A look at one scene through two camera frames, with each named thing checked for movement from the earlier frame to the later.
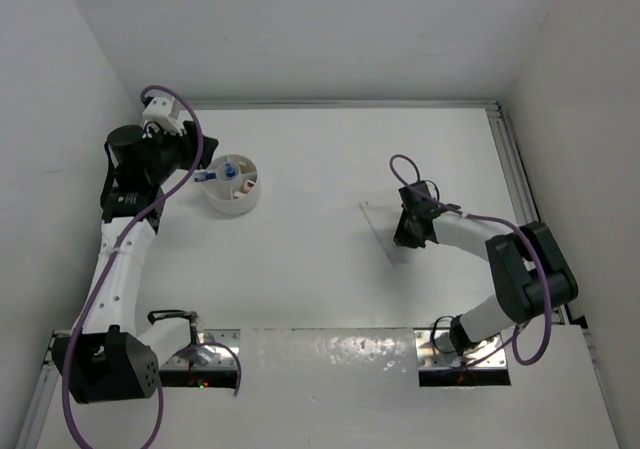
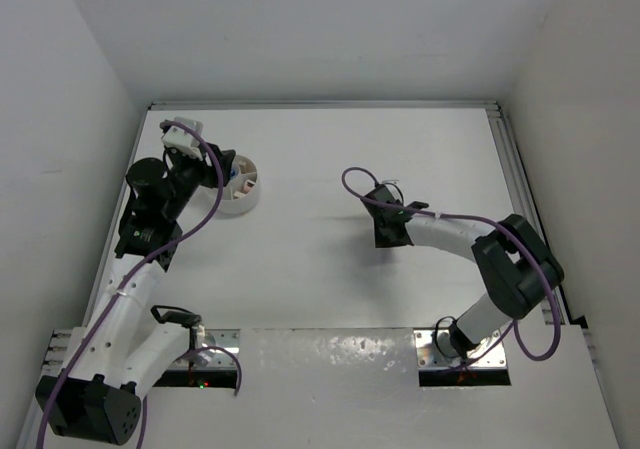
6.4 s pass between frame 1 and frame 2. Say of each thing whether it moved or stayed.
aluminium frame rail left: stayed
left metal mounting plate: stayed
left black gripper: moved
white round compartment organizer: stayed
